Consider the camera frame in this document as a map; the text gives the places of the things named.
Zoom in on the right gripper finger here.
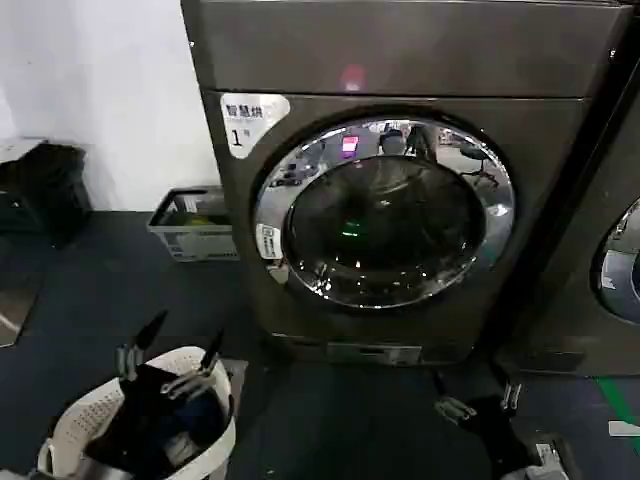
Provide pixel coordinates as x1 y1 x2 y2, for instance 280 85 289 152
429 372 478 420
494 367 525 413

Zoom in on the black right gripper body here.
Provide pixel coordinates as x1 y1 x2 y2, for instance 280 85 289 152
467 392 540 465

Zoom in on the grey dryer with number sticker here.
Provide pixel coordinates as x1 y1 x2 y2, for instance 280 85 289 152
180 0 636 365

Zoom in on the round glass dryer door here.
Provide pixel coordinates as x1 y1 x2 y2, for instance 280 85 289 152
592 197 640 326
252 117 516 309

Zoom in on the white perforated laundry basket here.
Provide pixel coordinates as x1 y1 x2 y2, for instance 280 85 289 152
37 344 237 480

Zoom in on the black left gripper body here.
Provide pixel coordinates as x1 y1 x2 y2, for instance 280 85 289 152
83 363 177 465

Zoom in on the grey plastic crate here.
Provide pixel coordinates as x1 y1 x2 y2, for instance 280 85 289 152
147 185 242 263

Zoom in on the dark clothes pile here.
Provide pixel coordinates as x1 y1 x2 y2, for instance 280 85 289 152
84 387 231 469

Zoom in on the flat metal floor plate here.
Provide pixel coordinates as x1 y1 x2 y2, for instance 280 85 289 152
0 286 42 349

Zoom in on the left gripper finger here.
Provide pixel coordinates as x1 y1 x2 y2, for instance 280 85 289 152
116 309 169 383
161 328 225 400

